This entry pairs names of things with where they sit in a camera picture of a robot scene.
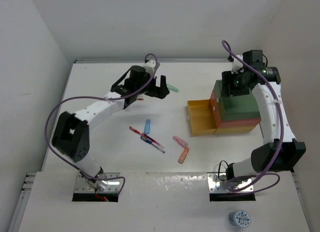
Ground magenta gel pen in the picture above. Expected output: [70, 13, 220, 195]
[142, 133, 165, 149]

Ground blue patterned tape roll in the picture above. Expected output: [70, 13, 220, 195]
[229, 210, 251, 228]

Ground pink highlighter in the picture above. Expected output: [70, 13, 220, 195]
[172, 136, 188, 148]

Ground blue ballpoint pen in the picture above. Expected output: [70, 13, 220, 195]
[141, 137, 165, 154]

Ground orange highlighter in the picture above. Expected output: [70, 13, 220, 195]
[178, 147, 190, 164]

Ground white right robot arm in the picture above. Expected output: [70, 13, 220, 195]
[221, 65, 306, 182]

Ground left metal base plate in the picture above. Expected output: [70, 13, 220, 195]
[74, 173, 121, 194]

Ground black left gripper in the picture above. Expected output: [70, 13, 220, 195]
[135, 71, 169, 99]

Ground red pen with clip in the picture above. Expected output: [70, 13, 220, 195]
[129, 126, 144, 136]

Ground metal base plate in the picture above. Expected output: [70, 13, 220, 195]
[207, 172, 254, 194]
[74, 173, 121, 194]

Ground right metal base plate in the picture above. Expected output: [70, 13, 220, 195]
[207, 172, 254, 194]

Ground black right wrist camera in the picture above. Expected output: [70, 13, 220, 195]
[242, 50, 264, 66]

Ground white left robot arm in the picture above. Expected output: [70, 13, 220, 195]
[51, 59, 169, 181]

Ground yellow drawer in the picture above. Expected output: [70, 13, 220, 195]
[186, 99, 217, 136]

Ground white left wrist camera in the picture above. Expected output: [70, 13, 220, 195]
[143, 60, 160, 75]

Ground stacked drawer cabinet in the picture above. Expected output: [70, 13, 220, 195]
[210, 80, 261, 134]

